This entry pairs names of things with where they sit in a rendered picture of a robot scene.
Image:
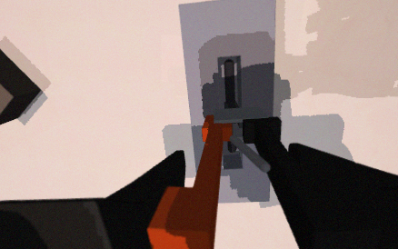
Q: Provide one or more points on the dark grey rod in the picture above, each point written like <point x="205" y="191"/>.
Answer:
<point x="229" y="92"/>

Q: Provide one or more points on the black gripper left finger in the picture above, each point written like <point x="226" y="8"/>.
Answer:
<point x="119" y="221"/>

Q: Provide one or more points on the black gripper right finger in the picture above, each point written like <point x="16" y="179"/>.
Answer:
<point x="376" y="190"/>

